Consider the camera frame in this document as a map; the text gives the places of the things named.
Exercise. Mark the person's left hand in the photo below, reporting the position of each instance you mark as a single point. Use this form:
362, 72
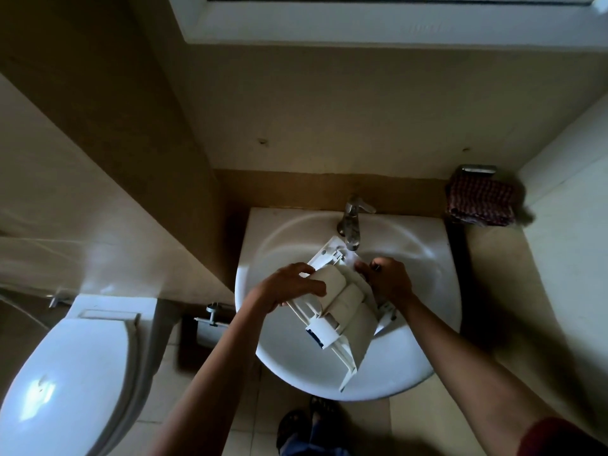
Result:
285, 284

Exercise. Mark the person's right hand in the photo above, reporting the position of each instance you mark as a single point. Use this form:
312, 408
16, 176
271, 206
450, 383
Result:
392, 282

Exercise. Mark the red checkered cloth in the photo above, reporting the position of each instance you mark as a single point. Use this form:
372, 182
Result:
482, 201

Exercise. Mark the person's right forearm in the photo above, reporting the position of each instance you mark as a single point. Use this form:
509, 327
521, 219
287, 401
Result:
475, 375

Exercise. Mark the person's left forearm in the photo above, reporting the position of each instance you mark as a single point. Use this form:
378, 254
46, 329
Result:
209, 389

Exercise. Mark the metal faucet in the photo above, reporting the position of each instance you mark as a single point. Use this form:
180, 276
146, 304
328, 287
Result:
351, 223

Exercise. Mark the white ceramic sink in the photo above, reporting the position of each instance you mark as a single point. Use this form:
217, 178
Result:
294, 365

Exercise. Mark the metal toilet paper holder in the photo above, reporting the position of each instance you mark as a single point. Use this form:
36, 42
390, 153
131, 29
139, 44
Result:
211, 322

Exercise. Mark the black right sandal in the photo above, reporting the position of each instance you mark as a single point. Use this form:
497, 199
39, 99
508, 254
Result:
324, 410

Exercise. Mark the blue jeans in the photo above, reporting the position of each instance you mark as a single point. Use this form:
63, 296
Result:
313, 446

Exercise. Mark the dark red shirt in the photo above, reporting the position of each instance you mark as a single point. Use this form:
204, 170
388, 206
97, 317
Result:
565, 439

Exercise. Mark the white toilet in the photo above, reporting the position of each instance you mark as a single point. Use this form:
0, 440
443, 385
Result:
71, 384

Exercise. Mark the white framed mirror cabinet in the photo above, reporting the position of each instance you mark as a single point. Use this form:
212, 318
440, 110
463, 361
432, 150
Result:
380, 28

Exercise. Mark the chrome wall holder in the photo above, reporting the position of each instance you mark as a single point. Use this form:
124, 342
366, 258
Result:
477, 169

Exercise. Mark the metal wall valve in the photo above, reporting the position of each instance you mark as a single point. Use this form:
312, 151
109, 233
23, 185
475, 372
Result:
56, 301

